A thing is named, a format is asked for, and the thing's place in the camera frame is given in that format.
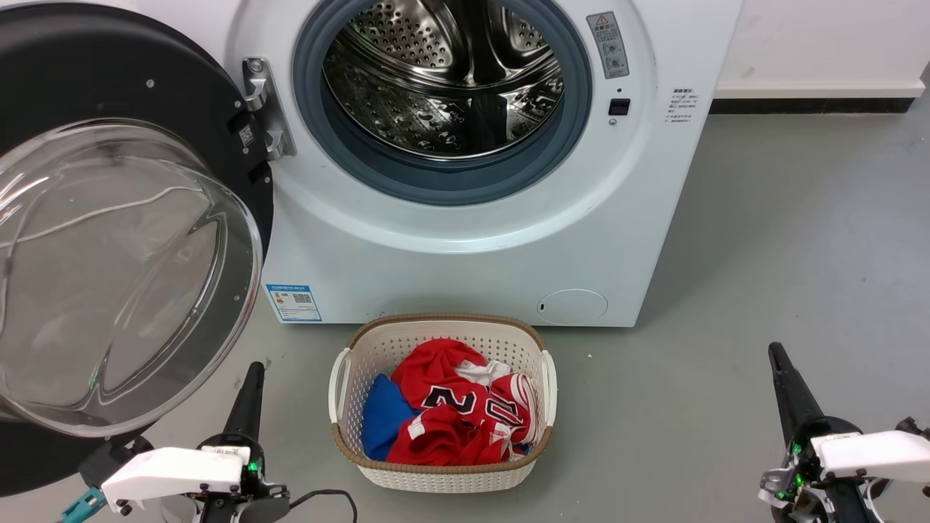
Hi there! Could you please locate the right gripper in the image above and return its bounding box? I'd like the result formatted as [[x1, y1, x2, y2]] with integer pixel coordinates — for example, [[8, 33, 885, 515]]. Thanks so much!
[[759, 342, 880, 523]]

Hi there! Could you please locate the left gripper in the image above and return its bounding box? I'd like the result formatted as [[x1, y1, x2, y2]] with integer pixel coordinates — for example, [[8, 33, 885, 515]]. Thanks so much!
[[196, 362, 290, 523]]

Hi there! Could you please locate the black round glass washer door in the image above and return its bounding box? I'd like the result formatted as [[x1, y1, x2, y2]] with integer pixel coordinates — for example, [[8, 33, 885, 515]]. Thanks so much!
[[0, 0, 275, 498]]

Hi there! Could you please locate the white front-load washing machine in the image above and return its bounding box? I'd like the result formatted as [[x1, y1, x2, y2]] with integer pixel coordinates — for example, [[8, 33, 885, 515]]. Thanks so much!
[[134, 0, 745, 328]]

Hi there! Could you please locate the metal door hinge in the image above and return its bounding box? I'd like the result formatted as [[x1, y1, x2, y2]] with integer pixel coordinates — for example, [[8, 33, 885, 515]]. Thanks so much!
[[242, 57, 297, 162]]

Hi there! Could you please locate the blue energy label sticker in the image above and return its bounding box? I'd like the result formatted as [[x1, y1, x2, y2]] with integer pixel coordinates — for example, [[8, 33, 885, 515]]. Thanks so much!
[[264, 284, 323, 323]]

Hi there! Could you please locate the blue garment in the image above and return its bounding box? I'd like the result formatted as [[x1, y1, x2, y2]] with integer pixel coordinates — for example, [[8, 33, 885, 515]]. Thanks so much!
[[362, 374, 421, 462]]

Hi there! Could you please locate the teal connector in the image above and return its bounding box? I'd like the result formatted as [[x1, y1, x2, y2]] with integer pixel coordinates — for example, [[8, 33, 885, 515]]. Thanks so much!
[[58, 488, 108, 523]]

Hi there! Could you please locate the red basketball jersey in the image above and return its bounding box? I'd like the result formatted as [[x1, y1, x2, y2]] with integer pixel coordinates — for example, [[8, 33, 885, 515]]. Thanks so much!
[[385, 338, 542, 466]]

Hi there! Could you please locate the white plastic laundry basket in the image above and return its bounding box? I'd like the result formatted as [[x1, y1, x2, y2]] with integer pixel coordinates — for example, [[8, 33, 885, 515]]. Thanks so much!
[[328, 313, 559, 494]]

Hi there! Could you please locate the round white filter cover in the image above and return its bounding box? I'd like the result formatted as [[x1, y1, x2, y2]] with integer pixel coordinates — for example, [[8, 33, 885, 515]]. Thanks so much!
[[537, 289, 609, 325]]

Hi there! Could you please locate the small printed text label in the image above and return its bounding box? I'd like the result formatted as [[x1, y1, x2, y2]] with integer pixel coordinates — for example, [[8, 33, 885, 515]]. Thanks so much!
[[668, 87, 698, 124]]

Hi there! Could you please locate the steel washer drum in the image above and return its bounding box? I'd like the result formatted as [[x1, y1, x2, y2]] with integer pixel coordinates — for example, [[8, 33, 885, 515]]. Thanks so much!
[[322, 0, 566, 161]]

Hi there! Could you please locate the grey warning sticker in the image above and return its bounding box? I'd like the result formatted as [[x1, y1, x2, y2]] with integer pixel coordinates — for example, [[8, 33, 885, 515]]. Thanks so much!
[[586, 11, 630, 79]]

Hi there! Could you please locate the white floor cable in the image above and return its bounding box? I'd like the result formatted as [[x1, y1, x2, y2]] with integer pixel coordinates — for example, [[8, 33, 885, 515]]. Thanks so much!
[[0, 185, 208, 248]]

